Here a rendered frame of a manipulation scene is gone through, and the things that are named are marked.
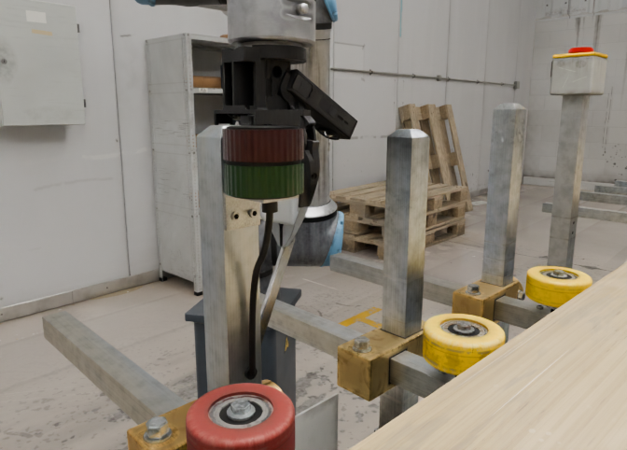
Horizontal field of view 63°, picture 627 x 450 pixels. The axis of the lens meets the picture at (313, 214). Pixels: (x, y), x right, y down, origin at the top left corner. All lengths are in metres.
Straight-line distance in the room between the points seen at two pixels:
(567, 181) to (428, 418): 0.71
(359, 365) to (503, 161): 0.38
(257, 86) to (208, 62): 3.22
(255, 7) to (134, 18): 2.98
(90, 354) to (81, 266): 2.76
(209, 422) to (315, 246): 0.97
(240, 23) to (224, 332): 0.29
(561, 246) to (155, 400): 0.79
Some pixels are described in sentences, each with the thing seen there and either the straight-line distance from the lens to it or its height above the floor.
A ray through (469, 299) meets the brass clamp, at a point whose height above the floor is 0.86.
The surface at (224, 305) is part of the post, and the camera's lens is 0.43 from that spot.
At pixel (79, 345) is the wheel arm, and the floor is 0.86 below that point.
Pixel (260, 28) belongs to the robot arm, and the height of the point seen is 1.20.
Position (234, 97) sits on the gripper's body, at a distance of 0.53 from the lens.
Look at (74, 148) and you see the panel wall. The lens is 3.27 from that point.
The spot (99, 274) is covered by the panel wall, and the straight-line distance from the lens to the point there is 3.44.
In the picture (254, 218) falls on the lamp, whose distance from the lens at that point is 0.42.
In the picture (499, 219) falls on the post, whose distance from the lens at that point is 0.82.
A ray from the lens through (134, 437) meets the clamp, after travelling 0.47.
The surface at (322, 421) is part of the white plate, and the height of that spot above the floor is 0.78.
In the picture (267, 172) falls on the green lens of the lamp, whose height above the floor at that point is 1.08.
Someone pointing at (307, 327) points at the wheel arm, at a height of 0.84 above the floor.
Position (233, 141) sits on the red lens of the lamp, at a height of 1.10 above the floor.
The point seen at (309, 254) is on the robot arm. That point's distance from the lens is 1.34.
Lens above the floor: 1.12
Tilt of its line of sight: 11 degrees down
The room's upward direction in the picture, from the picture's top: straight up
